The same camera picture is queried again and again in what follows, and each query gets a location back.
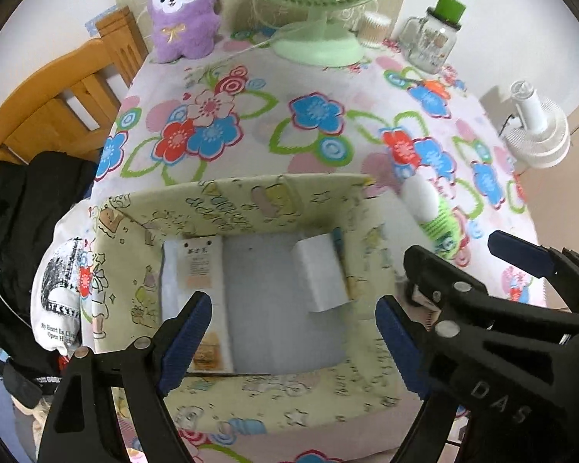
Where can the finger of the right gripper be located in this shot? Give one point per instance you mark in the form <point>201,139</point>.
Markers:
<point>443,284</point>
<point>528,257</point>

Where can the white 45W charger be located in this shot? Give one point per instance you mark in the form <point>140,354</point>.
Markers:
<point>320,273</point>

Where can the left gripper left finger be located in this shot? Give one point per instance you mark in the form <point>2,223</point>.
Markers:
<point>178,339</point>

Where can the wooden chair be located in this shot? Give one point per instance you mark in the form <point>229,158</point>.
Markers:
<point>67,106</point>

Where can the yellow cartoon storage box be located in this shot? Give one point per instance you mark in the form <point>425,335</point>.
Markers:
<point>265,357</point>

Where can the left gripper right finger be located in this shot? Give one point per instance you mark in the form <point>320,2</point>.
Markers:
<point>403,338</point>

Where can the white round sponge puff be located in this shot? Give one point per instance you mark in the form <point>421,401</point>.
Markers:
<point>421,198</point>

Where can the black clothing on chair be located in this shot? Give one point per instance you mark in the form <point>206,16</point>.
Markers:
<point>33,197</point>

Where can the green perforated speaker case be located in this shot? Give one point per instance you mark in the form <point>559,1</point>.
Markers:
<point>444,231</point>

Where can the purple plush toy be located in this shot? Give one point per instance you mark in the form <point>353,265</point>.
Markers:
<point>183,28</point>

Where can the white floor fan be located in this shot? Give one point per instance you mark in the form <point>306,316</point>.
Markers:
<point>538,134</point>

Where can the glass jar green lid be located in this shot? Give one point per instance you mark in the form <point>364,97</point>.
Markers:
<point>428,41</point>

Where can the white printed bag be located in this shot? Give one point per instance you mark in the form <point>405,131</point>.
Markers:
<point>55,293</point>

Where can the cotton swab jar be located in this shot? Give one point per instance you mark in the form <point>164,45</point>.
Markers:
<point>373,28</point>

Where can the floral tablecloth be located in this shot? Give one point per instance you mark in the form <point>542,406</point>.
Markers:
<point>243,112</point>

